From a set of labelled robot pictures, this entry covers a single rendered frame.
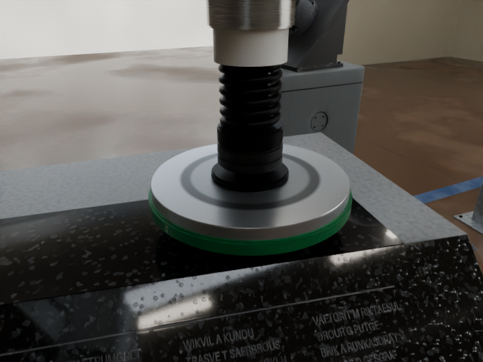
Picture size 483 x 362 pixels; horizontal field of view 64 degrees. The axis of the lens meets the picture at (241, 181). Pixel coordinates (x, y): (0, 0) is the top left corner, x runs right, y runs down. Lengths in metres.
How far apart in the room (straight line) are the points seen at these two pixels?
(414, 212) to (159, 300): 0.31
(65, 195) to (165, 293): 0.24
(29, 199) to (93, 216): 0.11
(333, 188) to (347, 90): 1.17
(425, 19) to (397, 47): 0.69
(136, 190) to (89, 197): 0.06
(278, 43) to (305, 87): 1.08
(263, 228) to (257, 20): 0.17
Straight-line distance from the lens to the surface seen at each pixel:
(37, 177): 0.62
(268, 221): 0.34
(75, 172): 0.62
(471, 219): 2.40
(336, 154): 0.65
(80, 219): 0.49
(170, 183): 0.41
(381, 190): 0.54
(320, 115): 1.52
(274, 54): 0.36
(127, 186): 0.55
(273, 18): 0.35
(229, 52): 0.35
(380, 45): 7.24
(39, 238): 0.47
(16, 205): 0.55
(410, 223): 0.48
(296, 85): 1.41
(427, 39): 8.02
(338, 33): 1.53
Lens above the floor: 1.10
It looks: 26 degrees down
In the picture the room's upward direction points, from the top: straight up
